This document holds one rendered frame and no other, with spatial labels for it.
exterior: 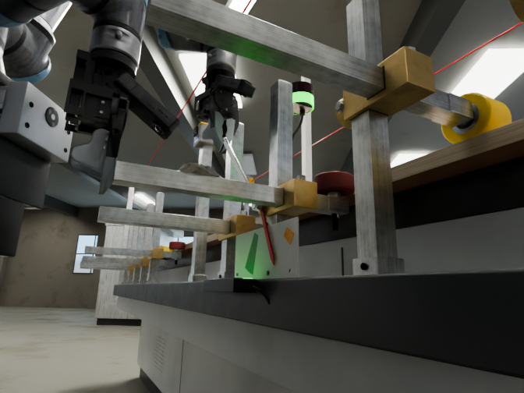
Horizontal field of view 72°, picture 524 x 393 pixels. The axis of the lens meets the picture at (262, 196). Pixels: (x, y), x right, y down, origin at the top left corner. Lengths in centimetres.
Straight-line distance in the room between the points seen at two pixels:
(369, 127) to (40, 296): 1404
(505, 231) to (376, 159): 23
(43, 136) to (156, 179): 23
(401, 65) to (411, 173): 23
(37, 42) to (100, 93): 46
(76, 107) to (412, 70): 44
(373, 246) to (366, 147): 13
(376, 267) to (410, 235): 27
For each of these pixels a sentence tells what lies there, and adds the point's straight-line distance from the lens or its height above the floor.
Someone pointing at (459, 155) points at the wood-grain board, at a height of 88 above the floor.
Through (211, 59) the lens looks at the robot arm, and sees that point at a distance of 92.
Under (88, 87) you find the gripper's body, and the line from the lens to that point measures 59.
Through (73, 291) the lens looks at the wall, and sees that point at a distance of 1376.
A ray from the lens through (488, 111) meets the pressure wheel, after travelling 62.
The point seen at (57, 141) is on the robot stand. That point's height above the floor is 93.
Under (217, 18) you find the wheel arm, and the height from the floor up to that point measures 94.
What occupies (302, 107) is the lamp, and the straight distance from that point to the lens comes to 80.
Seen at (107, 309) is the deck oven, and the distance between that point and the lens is 760.
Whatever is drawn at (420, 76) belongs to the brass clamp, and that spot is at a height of 93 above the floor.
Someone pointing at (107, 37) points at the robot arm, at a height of 104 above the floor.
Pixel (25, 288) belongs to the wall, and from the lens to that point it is 1467.
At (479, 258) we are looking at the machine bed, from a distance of 64.
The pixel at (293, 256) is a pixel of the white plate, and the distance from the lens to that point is 60.
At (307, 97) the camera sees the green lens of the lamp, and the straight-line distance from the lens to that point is 79.
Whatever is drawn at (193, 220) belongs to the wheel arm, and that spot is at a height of 83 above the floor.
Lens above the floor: 68
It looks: 15 degrees up
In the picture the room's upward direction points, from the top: 1 degrees clockwise
